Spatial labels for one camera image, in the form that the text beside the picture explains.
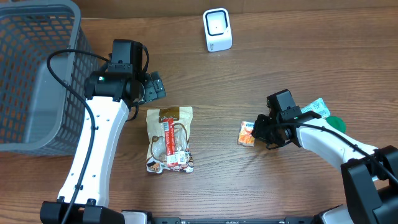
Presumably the orange Kleenex tissue pack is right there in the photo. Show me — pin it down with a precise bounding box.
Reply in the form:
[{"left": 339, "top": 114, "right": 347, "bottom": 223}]
[{"left": 238, "top": 121, "right": 254, "bottom": 147}]

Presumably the teal wet wipes pack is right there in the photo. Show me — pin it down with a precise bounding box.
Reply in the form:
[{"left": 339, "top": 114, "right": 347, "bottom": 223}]
[{"left": 301, "top": 98, "right": 331, "bottom": 119}]

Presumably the green lidded jar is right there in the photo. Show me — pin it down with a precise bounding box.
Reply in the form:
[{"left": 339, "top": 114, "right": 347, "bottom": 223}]
[{"left": 326, "top": 116, "right": 346, "bottom": 133}]

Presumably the red stick sachet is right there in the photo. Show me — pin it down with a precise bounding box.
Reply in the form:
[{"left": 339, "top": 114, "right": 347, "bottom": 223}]
[{"left": 163, "top": 119, "right": 177, "bottom": 167}]

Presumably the beige Pantree snack pouch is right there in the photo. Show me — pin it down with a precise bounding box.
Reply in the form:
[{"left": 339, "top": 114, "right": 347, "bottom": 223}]
[{"left": 146, "top": 106, "right": 194, "bottom": 174}]

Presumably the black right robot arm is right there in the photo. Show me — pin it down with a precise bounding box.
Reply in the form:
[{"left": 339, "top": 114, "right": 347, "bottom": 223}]
[{"left": 252, "top": 89, "right": 397, "bottom": 224}]

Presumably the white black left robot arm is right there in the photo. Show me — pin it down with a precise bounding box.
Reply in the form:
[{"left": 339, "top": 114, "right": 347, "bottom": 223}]
[{"left": 40, "top": 39, "right": 166, "bottom": 223}]

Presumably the white barcode scanner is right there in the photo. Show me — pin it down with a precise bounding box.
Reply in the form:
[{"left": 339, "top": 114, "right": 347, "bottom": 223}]
[{"left": 203, "top": 7, "right": 233, "bottom": 52}]

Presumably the grey plastic mesh basket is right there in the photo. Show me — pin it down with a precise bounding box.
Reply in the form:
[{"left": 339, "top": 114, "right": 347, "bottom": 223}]
[{"left": 1, "top": 1, "right": 100, "bottom": 156}]

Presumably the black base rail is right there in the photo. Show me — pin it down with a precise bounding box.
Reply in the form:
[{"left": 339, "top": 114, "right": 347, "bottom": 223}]
[{"left": 121, "top": 216, "right": 324, "bottom": 224}]

